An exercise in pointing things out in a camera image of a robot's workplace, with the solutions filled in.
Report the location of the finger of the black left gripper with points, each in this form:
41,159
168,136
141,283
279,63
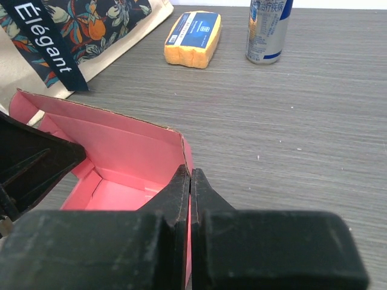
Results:
32,163

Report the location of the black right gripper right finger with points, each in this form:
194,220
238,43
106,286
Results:
269,249

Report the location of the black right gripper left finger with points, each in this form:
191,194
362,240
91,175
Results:
142,249

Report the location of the pink paper box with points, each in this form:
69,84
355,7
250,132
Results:
130,165

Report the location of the beige canvas tote bag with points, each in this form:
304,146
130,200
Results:
55,48

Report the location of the orange sponge blue label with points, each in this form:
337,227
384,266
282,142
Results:
193,39

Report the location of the silver energy drink can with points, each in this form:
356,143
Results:
268,23

